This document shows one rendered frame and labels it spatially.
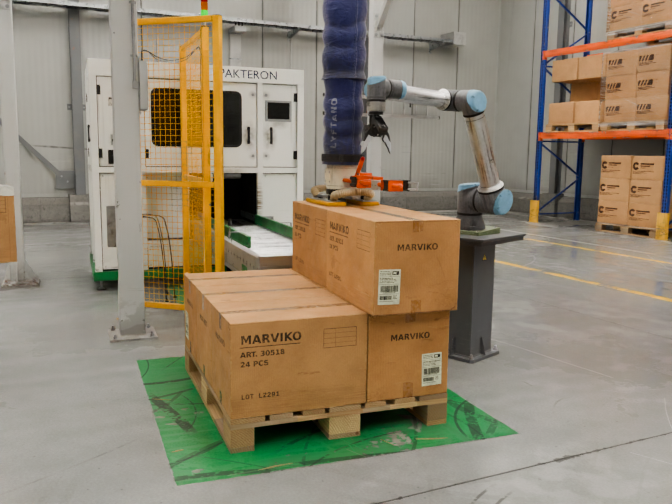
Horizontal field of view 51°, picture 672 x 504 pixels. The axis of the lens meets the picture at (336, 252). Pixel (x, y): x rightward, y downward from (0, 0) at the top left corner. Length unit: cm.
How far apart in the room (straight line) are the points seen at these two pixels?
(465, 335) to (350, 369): 138
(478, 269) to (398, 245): 134
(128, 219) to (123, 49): 106
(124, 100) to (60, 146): 802
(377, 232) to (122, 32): 243
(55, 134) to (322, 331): 1008
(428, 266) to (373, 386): 58
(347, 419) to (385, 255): 73
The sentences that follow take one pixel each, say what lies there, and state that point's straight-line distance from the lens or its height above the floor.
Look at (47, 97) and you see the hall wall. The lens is 1266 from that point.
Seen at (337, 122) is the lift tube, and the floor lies 137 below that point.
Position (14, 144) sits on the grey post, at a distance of 677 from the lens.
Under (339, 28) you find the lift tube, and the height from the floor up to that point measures 184.
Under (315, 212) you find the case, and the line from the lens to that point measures 362.
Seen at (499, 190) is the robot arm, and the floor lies 102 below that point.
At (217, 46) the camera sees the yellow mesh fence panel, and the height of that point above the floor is 190.
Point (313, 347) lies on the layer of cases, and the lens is 294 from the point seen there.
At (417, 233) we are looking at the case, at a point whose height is 89.
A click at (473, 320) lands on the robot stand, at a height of 24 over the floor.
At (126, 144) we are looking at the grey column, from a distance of 466.
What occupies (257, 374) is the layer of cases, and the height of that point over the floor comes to 32.
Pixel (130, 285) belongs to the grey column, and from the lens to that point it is 474.
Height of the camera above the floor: 123
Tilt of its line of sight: 8 degrees down
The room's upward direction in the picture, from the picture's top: 1 degrees clockwise
